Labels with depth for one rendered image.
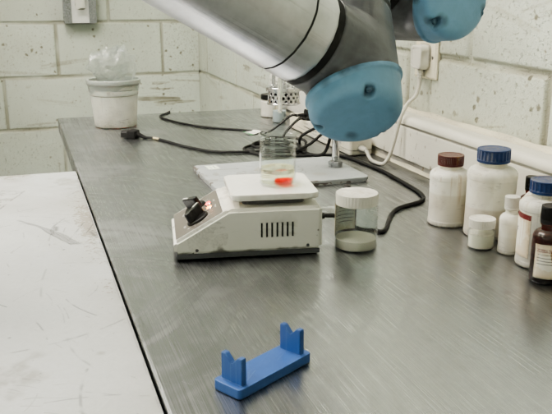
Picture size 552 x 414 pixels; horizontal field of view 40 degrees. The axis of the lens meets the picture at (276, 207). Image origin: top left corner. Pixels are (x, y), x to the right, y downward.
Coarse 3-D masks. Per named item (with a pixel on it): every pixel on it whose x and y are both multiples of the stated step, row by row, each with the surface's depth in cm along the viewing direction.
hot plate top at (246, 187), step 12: (228, 180) 108; (240, 180) 108; (252, 180) 108; (300, 180) 108; (228, 192) 103; (240, 192) 101; (252, 192) 101; (264, 192) 101; (276, 192) 101; (288, 192) 101; (300, 192) 101; (312, 192) 102
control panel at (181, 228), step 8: (216, 192) 110; (208, 200) 109; (216, 200) 106; (216, 208) 103; (176, 216) 110; (208, 216) 102; (176, 224) 107; (184, 224) 104; (200, 224) 101; (176, 232) 103; (184, 232) 101
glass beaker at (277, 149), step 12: (264, 132) 106; (276, 132) 107; (288, 132) 106; (264, 144) 103; (276, 144) 102; (288, 144) 103; (264, 156) 103; (276, 156) 102; (288, 156) 103; (264, 168) 104; (276, 168) 103; (288, 168) 103; (264, 180) 104; (276, 180) 103; (288, 180) 104
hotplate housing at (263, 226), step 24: (216, 216) 100; (240, 216) 100; (264, 216) 101; (288, 216) 101; (312, 216) 102; (192, 240) 100; (216, 240) 101; (240, 240) 101; (264, 240) 102; (288, 240) 102; (312, 240) 103
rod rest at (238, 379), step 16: (288, 336) 73; (224, 352) 68; (272, 352) 73; (288, 352) 73; (304, 352) 73; (224, 368) 68; (240, 368) 67; (256, 368) 70; (272, 368) 70; (288, 368) 71; (224, 384) 68; (240, 384) 67; (256, 384) 68
